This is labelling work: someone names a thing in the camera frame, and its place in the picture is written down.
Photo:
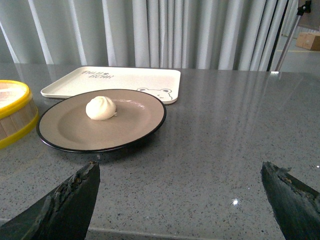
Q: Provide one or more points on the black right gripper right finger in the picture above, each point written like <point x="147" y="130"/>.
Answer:
<point x="295" y="205"/>

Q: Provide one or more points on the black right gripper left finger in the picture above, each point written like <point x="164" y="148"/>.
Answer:
<point x="62" y="214"/>

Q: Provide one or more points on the brown plate with black rim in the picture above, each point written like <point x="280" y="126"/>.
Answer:
<point x="66" y="126"/>

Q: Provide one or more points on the white steamed bun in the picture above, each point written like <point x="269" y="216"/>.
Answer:
<point x="100" y="108"/>

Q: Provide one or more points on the cream bear serving tray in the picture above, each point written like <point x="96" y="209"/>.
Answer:
<point x="161" y="83"/>

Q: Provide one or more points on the yellow rimmed bamboo steamer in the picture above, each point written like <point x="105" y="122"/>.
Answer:
<point x="18" y="111"/>

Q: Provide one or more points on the cardboard box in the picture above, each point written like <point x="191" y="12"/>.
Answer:
<point x="308" y="41"/>

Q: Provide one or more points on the grey pleated curtain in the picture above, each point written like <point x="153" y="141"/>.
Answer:
<point x="201" y="34"/>

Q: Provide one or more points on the metal tripod leg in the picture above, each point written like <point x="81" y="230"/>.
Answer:
<point x="301" y="10"/>

